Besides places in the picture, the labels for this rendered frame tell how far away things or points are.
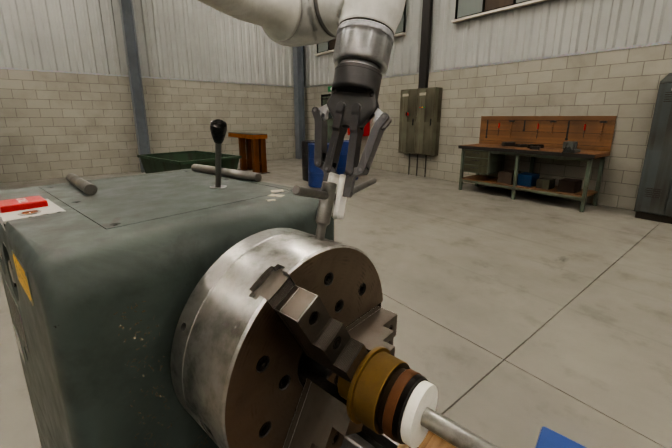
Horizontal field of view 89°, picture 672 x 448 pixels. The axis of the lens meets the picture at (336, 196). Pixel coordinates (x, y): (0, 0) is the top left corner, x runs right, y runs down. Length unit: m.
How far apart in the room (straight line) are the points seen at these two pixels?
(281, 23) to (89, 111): 9.83
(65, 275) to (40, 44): 10.12
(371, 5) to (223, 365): 0.50
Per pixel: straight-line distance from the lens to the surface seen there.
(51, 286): 0.50
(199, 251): 0.53
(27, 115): 10.38
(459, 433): 0.45
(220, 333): 0.44
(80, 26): 10.65
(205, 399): 0.47
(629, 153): 6.93
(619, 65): 7.02
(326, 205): 0.50
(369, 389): 0.45
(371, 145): 0.52
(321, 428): 0.52
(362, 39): 0.55
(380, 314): 0.59
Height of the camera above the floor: 1.41
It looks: 13 degrees down
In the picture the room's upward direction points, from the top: straight up
